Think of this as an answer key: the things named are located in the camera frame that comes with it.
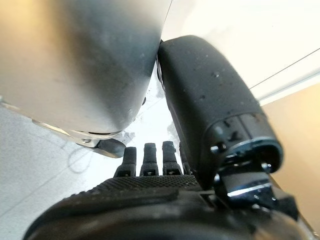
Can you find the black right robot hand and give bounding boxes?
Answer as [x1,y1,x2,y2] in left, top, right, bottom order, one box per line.
[22,34,312,240]

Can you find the beige wooden panel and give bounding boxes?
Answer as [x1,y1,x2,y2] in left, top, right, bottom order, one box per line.
[259,83,320,235]

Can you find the large silver metal container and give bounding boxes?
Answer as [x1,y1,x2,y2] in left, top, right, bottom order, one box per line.
[0,0,174,159]

